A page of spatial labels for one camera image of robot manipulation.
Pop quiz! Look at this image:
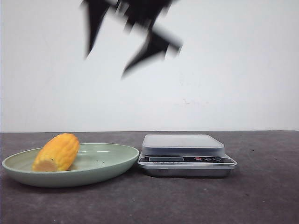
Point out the green round plate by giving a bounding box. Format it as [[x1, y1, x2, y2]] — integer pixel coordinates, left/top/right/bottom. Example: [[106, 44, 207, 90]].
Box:
[[2, 143, 140, 188]]

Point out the silver digital kitchen scale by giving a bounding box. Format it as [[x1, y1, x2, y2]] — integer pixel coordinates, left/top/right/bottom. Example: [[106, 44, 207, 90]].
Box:
[[138, 134, 238, 177]]

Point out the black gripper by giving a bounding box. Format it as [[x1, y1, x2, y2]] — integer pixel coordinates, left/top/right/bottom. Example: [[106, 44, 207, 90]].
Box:
[[83, 0, 183, 79]]

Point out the yellow corn cob piece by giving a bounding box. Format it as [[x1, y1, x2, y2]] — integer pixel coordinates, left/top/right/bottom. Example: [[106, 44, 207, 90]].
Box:
[[31, 133, 79, 172]]

